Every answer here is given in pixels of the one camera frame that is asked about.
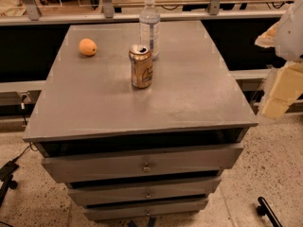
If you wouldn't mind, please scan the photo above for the middle grey drawer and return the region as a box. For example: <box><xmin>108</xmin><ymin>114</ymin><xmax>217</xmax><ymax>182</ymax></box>
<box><xmin>68</xmin><ymin>177</ymin><xmax>221</xmax><ymax>206</ymax></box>

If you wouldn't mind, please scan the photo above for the black chair leg right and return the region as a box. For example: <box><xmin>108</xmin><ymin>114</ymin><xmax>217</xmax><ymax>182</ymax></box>
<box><xmin>256</xmin><ymin>197</ymin><xmax>283</xmax><ymax>227</ymax></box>

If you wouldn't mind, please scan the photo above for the grey drawer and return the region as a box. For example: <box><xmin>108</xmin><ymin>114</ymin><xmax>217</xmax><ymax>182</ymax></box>
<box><xmin>42</xmin><ymin>143</ymin><xmax>243</xmax><ymax>183</ymax></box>
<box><xmin>83</xmin><ymin>198</ymin><xmax>208</xmax><ymax>221</ymax></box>
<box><xmin>68</xmin><ymin>177</ymin><xmax>221</xmax><ymax>206</ymax></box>

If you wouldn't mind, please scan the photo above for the bottom grey drawer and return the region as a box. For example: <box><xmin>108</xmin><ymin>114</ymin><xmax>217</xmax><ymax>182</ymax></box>
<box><xmin>83</xmin><ymin>198</ymin><xmax>208</xmax><ymax>221</ymax></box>

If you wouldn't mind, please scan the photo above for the grey drawer cabinet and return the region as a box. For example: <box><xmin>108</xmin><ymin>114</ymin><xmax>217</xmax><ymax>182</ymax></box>
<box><xmin>24</xmin><ymin>21</ymin><xmax>257</xmax><ymax>210</ymax></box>

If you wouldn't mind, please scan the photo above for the top grey drawer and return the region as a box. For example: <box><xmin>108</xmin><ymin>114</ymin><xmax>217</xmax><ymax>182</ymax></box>
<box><xmin>42</xmin><ymin>143</ymin><xmax>243</xmax><ymax>183</ymax></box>

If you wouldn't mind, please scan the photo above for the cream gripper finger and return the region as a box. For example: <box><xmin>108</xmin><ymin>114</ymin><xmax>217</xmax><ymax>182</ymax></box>
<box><xmin>255</xmin><ymin>22</ymin><xmax>278</xmax><ymax>48</ymax></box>
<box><xmin>261</xmin><ymin>61</ymin><xmax>303</xmax><ymax>119</ymax></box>

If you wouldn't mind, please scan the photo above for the black chair leg left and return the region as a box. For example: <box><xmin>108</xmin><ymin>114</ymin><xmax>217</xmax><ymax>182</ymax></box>
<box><xmin>0</xmin><ymin>174</ymin><xmax>18</xmax><ymax>206</ymax></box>

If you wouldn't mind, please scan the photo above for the clear plastic water bottle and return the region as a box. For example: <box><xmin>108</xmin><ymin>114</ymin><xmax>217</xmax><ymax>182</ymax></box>
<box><xmin>139</xmin><ymin>0</ymin><xmax>160</xmax><ymax>60</ymax></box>

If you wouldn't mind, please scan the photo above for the grey metal railing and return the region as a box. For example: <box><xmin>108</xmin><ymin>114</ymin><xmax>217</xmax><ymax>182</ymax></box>
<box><xmin>0</xmin><ymin>0</ymin><xmax>294</xmax><ymax>26</ymax></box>

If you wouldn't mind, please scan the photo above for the orange fruit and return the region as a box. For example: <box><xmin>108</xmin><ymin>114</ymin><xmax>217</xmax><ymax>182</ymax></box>
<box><xmin>79</xmin><ymin>39</ymin><xmax>97</xmax><ymax>56</ymax></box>

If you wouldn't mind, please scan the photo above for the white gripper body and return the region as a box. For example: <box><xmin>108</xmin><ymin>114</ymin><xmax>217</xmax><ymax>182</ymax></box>
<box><xmin>275</xmin><ymin>0</ymin><xmax>303</xmax><ymax>61</ymax></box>

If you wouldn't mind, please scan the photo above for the orange soda can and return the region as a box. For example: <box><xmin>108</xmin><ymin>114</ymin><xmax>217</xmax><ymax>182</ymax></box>
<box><xmin>129</xmin><ymin>44</ymin><xmax>153</xmax><ymax>89</ymax></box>

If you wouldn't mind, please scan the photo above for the black chair leg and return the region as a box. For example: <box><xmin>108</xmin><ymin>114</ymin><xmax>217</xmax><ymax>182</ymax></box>
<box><xmin>256</xmin><ymin>197</ymin><xmax>283</xmax><ymax>227</ymax></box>
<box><xmin>0</xmin><ymin>174</ymin><xmax>18</xmax><ymax>206</ymax></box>

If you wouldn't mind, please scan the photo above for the black power adapter with cable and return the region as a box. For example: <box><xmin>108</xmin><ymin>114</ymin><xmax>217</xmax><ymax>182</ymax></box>
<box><xmin>0</xmin><ymin>145</ymin><xmax>31</xmax><ymax>181</ymax></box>

